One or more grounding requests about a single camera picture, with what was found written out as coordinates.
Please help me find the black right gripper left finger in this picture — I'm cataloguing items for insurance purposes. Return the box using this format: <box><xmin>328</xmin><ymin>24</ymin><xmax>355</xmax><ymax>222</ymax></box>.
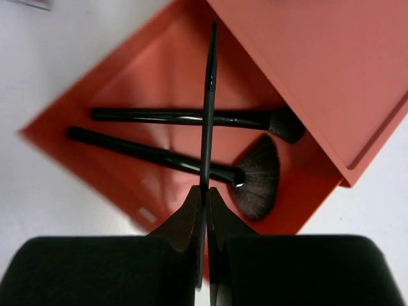
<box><xmin>1</xmin><ymin>186</ymin><xmax>203</xmax><ymax>305</ymax></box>

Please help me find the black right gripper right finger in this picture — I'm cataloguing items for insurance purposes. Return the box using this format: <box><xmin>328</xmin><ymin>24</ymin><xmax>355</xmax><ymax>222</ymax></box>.
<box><xmin>206</xmin><ymin>188</ymin><xmax>404</xmax><ymax>305</ymax></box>

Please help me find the black fan brush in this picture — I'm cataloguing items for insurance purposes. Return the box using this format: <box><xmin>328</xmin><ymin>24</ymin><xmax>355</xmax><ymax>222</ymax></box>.
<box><xmin>66</xmin><ymin>126</ymin><xmax>281</xmax><ymax>221</ymax></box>

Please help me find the black powder brush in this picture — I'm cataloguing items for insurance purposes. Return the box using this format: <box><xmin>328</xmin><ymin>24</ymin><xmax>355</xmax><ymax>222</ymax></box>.
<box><xmin>89</xmin><ymin>106</ymin><xmax>305</xmax><ymax>144</ymax></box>

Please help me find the thin black liner brush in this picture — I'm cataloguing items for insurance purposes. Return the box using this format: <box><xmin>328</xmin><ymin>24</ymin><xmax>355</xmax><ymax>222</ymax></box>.
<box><xmin>198</xmin><ymin>22</ymin><xmax>217</xmax><ymax>287</ymax></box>

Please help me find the orange drawer with white knob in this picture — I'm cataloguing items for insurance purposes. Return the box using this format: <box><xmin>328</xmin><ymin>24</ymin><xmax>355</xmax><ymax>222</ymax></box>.
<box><xmin>20</xmin><ymin>1</ymin><xmax>342</xmax><ymax>234</ymax></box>

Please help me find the orange drawer box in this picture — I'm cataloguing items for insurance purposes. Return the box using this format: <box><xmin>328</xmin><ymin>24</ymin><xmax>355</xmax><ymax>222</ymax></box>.
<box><xmin>210</xmin><ymin>1</ymin><xmax>407</xmax><ymax>186</ymax></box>

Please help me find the small colourful eyeshadow palette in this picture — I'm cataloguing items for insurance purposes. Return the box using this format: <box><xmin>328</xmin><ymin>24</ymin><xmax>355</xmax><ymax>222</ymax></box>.
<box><xmin>8</xmin><ymin>0</ymin><xmax>54</xmax><ymax>11</ymax></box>

